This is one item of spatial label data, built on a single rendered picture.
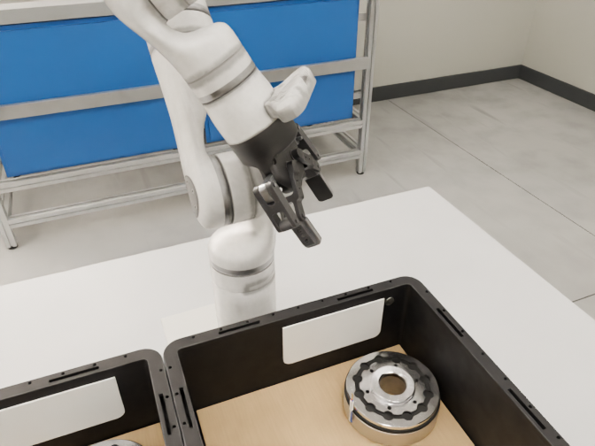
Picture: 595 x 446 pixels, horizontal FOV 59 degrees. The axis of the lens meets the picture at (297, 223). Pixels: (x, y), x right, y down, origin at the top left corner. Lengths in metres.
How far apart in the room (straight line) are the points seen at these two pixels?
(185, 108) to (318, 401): 0.38
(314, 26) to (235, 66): 1.82
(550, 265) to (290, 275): 1.53
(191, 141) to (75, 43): 1.52
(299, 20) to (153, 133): 0.76
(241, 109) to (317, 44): 1.84
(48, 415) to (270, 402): 0.23
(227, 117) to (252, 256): 0.22
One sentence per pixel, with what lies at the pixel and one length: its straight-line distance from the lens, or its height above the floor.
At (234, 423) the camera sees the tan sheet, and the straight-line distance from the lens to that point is 0.61.
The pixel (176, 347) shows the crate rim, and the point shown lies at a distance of 0.55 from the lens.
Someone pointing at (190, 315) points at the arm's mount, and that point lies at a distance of 0.91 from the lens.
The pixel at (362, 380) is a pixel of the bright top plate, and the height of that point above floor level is 0.86.
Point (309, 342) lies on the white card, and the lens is 0.61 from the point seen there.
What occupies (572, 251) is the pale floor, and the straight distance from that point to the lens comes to 2.46.
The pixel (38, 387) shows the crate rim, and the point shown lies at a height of 0.93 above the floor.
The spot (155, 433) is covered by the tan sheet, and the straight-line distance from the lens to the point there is 0.62.
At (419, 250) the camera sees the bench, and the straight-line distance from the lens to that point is 1.06.
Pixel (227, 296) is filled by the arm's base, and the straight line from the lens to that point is 0.74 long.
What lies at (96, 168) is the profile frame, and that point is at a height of 0.30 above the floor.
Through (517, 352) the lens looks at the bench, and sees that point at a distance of 0.91.
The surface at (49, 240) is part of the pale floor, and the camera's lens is 2.49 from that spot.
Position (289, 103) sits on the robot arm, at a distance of 0.52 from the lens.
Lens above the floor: 1.33
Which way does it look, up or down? 34 degrees down
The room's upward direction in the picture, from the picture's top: straight up
